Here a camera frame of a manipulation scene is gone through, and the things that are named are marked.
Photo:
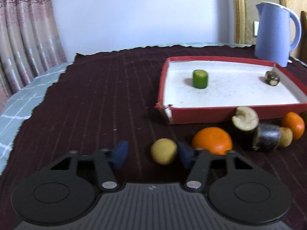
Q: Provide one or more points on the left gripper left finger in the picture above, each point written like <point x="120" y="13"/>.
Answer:
<point x="108" y="160"/>

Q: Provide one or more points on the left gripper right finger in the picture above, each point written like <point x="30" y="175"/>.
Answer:
<point x="198" y="164"/>

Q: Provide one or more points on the large orange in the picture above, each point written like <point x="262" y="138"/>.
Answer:
<point x="213" y="139"/>

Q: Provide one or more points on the small yellow fruit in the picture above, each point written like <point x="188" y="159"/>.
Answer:
<point x="286" y="137"/>
<point x="163" y="151"/>

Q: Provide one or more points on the bitten eggplant piece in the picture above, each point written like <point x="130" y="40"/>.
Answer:
<point x="245" y="118"/>

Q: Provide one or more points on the dark eggplant piece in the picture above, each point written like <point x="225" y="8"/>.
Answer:
<point x="267" y="137"/>

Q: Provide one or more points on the green cucumber piece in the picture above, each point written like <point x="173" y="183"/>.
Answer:
<point x="200" y="79"/>

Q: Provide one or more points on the orange mandarin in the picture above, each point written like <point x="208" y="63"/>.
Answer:
<point x="294" y="122"/>

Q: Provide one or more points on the dark brown round fruit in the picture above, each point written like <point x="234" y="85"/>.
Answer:
<point x="271" y="78"/>

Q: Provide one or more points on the green tomato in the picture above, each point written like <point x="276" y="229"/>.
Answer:
<point x="304" y="116"/>

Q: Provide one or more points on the dark maroon striped cloth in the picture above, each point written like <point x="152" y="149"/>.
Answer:
<point x="100" y="99"/>

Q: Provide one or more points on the red shallow cardboard tray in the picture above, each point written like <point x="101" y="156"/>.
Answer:
<point x="233" y="82"/>

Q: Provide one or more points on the light blue checked bedsheet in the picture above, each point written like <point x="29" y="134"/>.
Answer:
<point x="19" y="106"/>

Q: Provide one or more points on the pink patterned curtain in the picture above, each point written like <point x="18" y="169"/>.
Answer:
<point x="30" y="43"/>

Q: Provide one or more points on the blue electric kettle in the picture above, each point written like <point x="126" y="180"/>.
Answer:
<point x="278" y="34"/>

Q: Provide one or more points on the wooden chair back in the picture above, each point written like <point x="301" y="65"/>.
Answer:
<point x="302" y="48"/>

